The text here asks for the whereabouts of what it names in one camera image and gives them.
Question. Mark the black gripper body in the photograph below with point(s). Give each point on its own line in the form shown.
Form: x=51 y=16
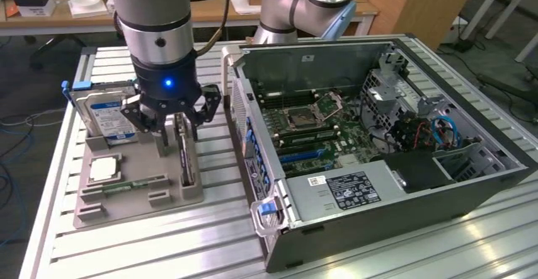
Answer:
x=169 y=71

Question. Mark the black graphics card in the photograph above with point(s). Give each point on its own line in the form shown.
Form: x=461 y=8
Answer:
x=186 y=153

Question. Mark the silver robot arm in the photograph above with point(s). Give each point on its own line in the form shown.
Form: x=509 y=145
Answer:
x=154 y=14

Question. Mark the blue expansion slot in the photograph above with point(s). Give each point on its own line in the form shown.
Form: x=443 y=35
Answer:
x=302 y=156

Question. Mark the hard disk in blue caddy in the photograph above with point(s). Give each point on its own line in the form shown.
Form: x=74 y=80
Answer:
x=105 y=115

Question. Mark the grey parts rack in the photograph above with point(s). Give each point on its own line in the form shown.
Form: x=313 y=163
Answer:
x=140 y=165

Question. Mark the silver CPU chip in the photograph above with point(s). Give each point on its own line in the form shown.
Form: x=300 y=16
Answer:
x=105 y=169

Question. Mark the CPU socket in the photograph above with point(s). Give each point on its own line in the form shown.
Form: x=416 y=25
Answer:
x=301 y=116

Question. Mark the green RAM stick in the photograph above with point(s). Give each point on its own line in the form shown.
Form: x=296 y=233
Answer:
x=126 y=186

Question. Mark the small white labelled box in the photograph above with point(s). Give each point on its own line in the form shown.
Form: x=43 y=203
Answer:
x=110 y=4

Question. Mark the black installed RAM stick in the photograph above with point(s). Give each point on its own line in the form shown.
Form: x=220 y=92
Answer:
x=309 y=136

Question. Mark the black chair base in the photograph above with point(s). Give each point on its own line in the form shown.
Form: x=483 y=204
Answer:
x=55 y=47

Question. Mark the white paper stack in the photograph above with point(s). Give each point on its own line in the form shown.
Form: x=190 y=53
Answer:
x=246 y=3

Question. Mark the white bowl on box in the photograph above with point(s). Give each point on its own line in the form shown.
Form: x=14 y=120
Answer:
x=88 y=5

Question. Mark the metal socket cover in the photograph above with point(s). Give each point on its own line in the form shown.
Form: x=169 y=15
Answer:
x=331 y=98

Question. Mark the wooden desk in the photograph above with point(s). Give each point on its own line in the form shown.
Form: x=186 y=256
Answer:
x=42 y=24

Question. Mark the green motherboard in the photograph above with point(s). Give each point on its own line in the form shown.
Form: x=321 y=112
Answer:
x=357 y=140

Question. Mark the white box with black top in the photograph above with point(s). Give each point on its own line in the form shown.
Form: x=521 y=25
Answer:
x=35 y=6

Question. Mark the grey power supply unit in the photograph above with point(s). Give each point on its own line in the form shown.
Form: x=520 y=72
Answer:
x=316 y=198

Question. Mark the metal drive cage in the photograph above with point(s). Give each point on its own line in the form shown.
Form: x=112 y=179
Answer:
x=387 y=96

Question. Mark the open black PC case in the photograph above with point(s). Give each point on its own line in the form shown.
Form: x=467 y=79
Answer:
x=379 y=228

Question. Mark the wooden cabinet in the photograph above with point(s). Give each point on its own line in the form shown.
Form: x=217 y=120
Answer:
x=421 y=5

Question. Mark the grey disk bay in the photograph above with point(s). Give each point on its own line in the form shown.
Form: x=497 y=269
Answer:
x=475 y=154

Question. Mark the black floor stand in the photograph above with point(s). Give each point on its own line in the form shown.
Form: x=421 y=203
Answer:
x=513 y=85

